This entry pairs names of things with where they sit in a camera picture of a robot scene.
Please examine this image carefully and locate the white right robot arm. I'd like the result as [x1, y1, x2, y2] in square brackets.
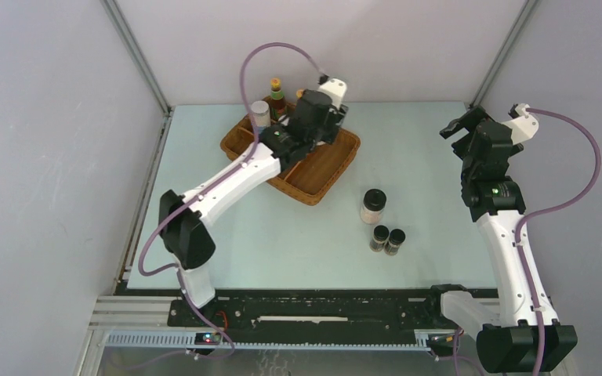
[424, 103, 578, 374]

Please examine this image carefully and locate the clear-lid white spice jar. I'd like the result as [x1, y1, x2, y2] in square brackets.
[251, 100, 271, 134]

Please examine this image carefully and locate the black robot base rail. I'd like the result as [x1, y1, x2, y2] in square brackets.
[167, 285, 457, 345]

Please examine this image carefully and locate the small black-cap bottle left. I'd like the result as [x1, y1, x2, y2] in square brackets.
[369, 225, 390, 252]

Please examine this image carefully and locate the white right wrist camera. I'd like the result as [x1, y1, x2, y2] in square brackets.
[503, 103, 539, 146]

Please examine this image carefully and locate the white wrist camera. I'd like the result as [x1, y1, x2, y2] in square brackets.
[317, 74, 347, 110]
[503, 103, 539, 146]

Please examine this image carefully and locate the small black-cap bottle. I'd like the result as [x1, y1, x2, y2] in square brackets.
[369, 225, 390, 252]
[384, 229, 406, 255]

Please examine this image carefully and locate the brown wicker divided tray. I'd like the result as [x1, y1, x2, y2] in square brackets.
[219, 95, 361, 207]

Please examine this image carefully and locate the small black-cap bottle right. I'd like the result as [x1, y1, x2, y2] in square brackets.
[384, 229, 406, 255]

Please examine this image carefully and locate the black-cap spice bottle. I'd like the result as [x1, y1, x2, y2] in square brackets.
[360, 189, 387, 225]

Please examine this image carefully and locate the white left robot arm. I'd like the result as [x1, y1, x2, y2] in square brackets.
[159, 80, 347, 327]

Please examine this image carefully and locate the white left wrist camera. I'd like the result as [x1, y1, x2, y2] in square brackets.
[317, 74, 347, 110]

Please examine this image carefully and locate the red sauce bottle yellow cap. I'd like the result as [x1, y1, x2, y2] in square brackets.
[270, 78, 288, 121]

